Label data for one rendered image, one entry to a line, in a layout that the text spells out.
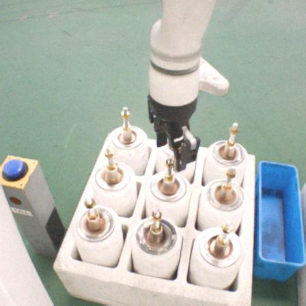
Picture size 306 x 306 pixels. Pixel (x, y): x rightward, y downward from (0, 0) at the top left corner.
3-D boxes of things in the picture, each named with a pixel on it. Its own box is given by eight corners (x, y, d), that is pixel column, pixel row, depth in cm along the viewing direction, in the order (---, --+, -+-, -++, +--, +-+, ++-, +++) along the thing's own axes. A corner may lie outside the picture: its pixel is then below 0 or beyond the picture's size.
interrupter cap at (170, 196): (169, 210, 64) (169, 207, 64) (142, 187, 68) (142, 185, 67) (194, 188, 68) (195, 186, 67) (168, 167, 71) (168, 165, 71)
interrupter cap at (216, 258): (231, 227, 62) (232, 225, 61) (246, 262, 57) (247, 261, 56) (194, 234, 61) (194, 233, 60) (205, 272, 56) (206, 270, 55)
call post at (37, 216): (59, 259, 83) (23, 190, 60) (35, 254, 84) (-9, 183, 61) (69, 236, 87) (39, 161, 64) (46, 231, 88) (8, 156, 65)
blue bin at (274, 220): (289, 286, 78) (307, 267, 69) (246, 279, 79) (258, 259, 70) (284, 190, 97) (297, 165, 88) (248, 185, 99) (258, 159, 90)
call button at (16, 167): (20, 182, 61) (16, 175, 59) (2, 178, 62) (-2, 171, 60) (29, 167, 64) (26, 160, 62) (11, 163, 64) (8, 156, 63)
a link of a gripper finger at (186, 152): (183, 139, 49) (176, 158, 55) (188, 149, 49) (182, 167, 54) (198, 134, 50) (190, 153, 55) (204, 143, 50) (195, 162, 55)
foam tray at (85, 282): (231, 331, 71) (251, 308, 58) (70, 296, 76) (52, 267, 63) (241, 195, 96) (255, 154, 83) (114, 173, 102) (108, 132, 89)
